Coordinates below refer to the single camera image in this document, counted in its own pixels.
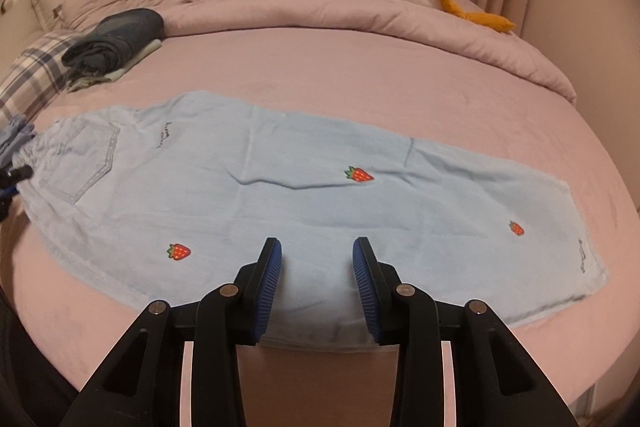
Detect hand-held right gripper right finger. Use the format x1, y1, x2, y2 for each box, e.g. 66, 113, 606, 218
351, 236, 583, 427

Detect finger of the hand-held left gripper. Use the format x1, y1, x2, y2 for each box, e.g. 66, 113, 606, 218
0, 186, 20, 224
0, 164, 33, 184

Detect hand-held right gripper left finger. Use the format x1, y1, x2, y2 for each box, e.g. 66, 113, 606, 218
59, 236, 283, 427

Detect light blue strawberry pants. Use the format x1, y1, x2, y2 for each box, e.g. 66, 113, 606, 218
17, 89, 610, 350

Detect light blue jeans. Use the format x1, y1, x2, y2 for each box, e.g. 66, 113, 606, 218
0, 116, 37, 164

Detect plaid pillow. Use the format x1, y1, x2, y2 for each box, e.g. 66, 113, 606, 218
0, 29, 83, 128

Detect folded pale green garment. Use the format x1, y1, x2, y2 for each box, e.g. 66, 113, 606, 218
65, 38, 163, 94

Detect folded dark blue jeans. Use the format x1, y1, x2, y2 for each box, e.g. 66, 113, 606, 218
62, 8, 166, 78

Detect pink duvet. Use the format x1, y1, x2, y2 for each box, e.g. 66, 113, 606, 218
62, 0, 577, 108

